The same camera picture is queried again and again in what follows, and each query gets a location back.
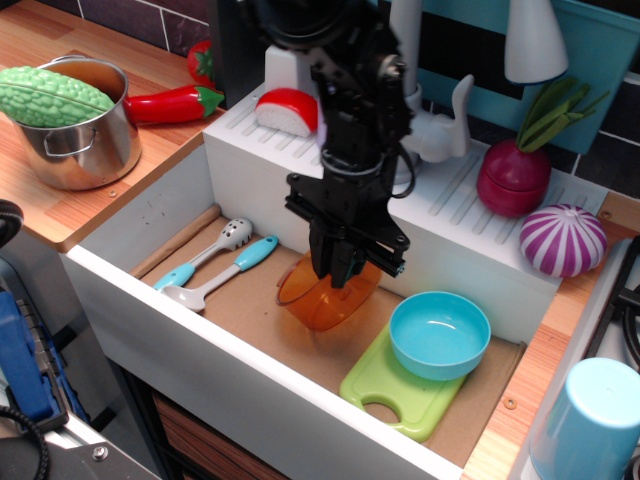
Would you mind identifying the white toy sink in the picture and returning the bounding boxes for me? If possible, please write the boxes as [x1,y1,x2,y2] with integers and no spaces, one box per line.
[63,96,598,479]

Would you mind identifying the green plastic cutting board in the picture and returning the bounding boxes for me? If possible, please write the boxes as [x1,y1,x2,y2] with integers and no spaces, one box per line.
[339,326,466,443]

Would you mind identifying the red chili pepper toy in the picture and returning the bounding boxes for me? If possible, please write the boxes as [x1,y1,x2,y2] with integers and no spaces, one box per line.
[124,85,225,124]

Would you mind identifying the purple white striped onion toy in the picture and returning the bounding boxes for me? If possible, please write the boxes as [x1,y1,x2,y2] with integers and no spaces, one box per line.
[519,204,607,278]

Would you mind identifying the white cone lamp shade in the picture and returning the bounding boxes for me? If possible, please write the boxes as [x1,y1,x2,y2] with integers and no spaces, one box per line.
[504,0,569,85]

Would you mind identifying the white slotted spoon blue handle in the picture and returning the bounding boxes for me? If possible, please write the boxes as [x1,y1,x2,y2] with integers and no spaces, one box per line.
[153,218,253,291]

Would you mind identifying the red strawberry toy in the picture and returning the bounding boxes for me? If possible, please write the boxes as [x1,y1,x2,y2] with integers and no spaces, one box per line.
[187,40,216,89]

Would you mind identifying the white salt shaker silver cap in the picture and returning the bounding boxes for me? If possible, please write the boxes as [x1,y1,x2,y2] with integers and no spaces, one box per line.
[264,46,316,97]

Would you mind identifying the blue black clamp device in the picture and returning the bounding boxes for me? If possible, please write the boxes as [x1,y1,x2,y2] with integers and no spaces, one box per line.
[1,261,90,432]

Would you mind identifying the green bitter gourd toy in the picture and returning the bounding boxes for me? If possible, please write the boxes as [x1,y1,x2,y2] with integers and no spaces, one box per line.
[1,66,115,128]

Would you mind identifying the orange transparent plastic pot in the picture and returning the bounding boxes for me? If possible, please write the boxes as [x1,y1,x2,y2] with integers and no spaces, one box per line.
[276,252,382,331]

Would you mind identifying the stainless steel pot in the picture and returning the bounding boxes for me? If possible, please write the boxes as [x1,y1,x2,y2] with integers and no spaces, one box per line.
[13,55,142,190]

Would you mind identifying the teal wall shelf box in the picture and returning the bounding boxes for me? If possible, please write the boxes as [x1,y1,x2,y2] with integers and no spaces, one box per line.
[391,1,639,154]

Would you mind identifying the blue plastic bowl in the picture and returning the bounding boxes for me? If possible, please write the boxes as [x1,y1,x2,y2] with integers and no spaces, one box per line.
[389,291,491,381]

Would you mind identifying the red white cheese wedge toy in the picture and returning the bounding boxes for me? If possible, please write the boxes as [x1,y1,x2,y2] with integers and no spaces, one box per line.
[254,88,318,137]

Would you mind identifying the light blue plastic cup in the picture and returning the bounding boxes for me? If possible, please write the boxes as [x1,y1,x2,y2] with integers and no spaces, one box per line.
[530,358,639,479]

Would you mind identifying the white ladle blue handle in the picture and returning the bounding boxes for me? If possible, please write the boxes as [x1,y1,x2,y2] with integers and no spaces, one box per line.
[162,236,279,313]

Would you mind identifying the black stove grate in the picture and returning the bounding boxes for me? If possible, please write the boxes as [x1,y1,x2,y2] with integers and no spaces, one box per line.
[585,236,639,372]

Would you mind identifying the red radish toy green leaves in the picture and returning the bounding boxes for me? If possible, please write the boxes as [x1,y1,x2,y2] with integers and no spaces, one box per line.
[476,77,609,218]

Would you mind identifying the grey toy faucet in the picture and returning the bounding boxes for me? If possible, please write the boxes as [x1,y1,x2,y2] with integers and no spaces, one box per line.
[389,0,475,185]

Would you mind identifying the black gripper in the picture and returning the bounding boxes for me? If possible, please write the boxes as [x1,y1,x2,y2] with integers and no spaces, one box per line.
[285,159,410,288]

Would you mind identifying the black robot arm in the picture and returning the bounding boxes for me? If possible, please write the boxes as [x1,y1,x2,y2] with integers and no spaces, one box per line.
[240,1,414,288]

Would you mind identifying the purple plastic cup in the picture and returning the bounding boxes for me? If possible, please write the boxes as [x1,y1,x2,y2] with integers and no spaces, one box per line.
[315,120,327,150]

